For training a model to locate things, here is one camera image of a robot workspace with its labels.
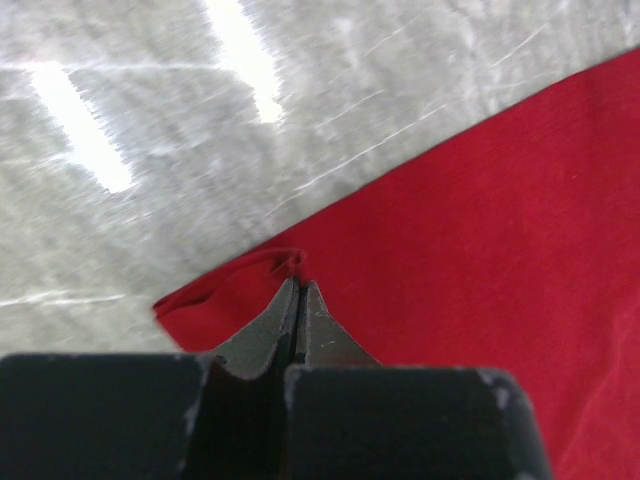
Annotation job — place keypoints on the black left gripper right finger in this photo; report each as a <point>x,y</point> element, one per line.
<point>348,417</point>

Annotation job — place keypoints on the bright red t shirt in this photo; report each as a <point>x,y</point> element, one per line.
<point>514,245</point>

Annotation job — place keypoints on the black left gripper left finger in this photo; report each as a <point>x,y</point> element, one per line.
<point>210,415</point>

